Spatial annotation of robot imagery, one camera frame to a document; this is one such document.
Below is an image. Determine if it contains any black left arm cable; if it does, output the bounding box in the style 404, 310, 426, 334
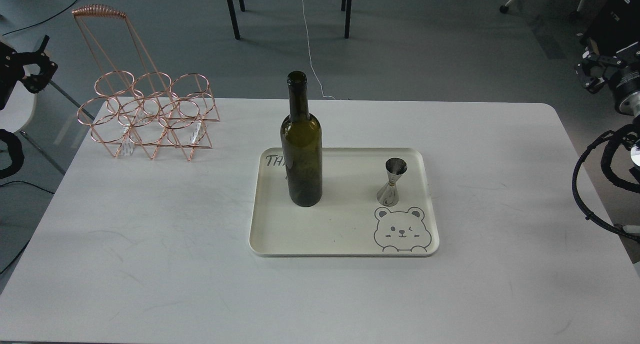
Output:
0, 129, 26, 180

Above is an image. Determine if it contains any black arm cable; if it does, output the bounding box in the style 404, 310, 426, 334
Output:
0, 129, 26, 180
572, 124, 640, 242

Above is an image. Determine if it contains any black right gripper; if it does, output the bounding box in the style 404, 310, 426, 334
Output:
574, 36, 639, 95

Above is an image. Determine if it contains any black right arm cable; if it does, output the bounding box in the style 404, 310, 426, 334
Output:
572, 124, 640, 242

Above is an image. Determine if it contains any dark green wine bottle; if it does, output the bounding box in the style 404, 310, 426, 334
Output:
279, 71, 323, 207

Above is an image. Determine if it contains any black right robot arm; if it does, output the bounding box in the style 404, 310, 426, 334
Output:
574, 39, 640, 133

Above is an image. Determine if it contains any steel double jigger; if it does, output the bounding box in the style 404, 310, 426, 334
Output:
376, 157, 407, 207

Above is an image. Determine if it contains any cream bear serving tray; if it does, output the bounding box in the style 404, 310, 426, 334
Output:
249, 148, 441, 257

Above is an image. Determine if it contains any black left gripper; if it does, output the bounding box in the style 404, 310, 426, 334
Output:
0, 35, 58, 110

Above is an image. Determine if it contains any white floor cable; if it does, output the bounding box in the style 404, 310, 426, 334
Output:
292, 0, 337, 100

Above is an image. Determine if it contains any black table leg left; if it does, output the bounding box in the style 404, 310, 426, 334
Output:
226, 0, 246, 40

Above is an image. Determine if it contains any black table leg right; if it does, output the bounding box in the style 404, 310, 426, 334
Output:
340, 0, 353, 39

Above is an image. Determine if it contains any black table leg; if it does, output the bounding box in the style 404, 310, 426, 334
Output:
226, 0, 246, 40
340, 0, 353, 39

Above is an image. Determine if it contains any rose gold wire bottle rack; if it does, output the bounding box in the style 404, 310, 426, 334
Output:
71, 4, 221, 161

